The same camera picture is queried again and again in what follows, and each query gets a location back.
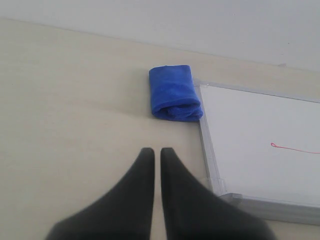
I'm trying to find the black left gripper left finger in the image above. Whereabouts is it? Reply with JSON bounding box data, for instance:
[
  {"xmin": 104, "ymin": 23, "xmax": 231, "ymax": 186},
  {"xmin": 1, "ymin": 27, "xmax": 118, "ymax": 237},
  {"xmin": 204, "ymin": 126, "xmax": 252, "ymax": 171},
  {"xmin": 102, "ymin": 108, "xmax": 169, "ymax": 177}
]
[{"xmin": 46, "ymin": 147, "xmax": 155, "ymax": 240}]

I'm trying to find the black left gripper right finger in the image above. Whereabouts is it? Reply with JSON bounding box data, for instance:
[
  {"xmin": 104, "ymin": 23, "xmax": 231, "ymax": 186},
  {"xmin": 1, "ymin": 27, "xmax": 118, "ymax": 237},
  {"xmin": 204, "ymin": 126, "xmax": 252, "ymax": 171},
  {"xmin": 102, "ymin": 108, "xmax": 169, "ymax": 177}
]
[{"xmin": 160, "ymin": 147, "xmax": 276, "ymax": 240}]

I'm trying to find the blue microfiber cloth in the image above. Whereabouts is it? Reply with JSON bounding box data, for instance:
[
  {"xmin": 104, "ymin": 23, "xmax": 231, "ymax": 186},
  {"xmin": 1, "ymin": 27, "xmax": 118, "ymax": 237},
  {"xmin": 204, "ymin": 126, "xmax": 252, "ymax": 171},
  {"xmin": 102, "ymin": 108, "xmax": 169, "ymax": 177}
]
[{"xmin": 149, "ymin": 65, "xmax": 203, "ymax": 122}]

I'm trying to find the white board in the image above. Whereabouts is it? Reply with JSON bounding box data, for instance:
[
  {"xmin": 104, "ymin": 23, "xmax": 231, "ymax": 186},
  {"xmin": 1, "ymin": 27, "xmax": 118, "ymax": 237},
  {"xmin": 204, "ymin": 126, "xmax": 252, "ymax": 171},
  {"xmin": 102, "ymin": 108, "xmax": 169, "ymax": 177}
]
[{"xmin": 194, "ymin": 80, "xmax": 320, "ymax": 225}]

